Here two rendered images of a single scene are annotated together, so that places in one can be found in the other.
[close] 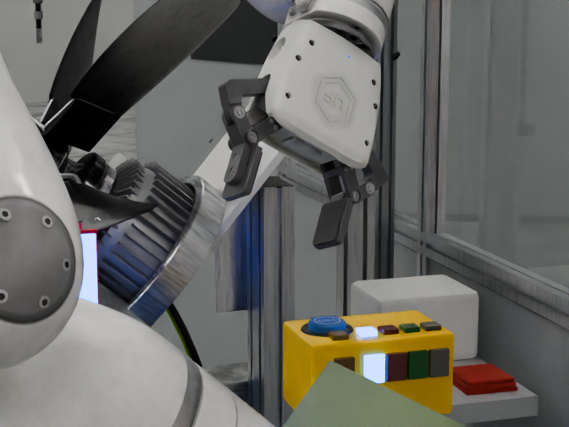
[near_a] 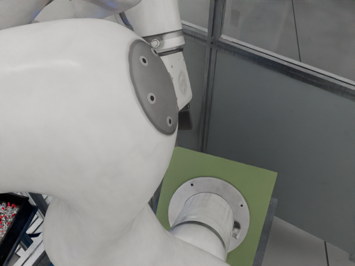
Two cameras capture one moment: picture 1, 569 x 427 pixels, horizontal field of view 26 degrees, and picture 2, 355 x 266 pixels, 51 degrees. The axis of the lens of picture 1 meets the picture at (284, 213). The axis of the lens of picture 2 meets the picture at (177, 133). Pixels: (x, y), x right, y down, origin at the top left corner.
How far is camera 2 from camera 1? 79 cm
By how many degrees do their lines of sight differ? 54
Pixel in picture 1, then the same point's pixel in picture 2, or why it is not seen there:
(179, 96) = not seen: outside the picture
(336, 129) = (186, 93)
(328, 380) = (176, 153)
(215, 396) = (219, 230)
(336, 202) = (183, 112)
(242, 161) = not seen: hidden behind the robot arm
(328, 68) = (178, 72)
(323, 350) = not seen: hidden behind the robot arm
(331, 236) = (188, 127)
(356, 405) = (195, 161)
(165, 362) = (217, 243)
